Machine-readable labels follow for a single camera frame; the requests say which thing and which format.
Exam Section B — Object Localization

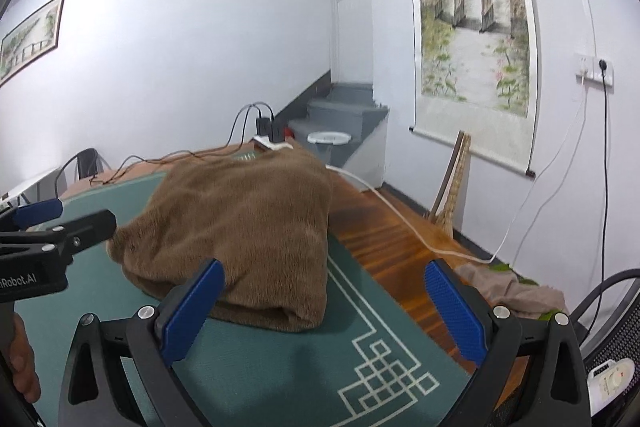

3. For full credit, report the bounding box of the brown fleece garment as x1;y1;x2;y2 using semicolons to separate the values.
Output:
106;148;333;333

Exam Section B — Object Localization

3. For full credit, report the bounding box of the white folding table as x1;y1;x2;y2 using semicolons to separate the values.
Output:
1;167;60;205

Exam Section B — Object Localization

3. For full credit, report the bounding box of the person left hand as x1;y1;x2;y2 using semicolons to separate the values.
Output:
9;313;41;404

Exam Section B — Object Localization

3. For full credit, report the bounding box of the white device on chair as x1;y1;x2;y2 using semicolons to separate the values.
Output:
587;358;634;417

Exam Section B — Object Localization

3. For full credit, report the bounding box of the black metal chair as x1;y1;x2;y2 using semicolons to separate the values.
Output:
53;147;102;198

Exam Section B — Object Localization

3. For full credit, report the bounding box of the grey brown cloth on bench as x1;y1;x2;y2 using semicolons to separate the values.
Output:
454;263;570;320

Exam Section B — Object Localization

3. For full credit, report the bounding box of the framed landscape picture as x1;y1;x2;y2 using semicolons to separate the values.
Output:
1;0;65;84

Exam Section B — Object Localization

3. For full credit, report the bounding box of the wooden ruler stick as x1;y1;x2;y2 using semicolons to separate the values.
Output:
428;131;472;237

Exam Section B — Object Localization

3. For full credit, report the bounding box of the white power strip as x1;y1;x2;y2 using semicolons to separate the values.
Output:
252;135;293;152

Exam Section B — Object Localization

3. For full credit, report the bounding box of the black power adapter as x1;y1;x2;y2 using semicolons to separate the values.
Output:
268;120;285;144
256;117;271;136

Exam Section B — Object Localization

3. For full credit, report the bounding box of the white plate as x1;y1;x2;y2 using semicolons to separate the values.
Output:
307;131;352;146

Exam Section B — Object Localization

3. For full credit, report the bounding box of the hanging scroll painting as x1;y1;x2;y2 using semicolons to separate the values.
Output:
413;0;538;173

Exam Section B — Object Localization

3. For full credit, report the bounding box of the white power cord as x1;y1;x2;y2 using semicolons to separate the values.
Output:
324;163;494;266

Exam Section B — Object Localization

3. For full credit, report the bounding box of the black cable on table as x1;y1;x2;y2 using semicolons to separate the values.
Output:
89;100;277;186

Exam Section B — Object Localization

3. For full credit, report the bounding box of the wall socket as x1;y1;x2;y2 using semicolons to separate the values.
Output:
574;53;614;88

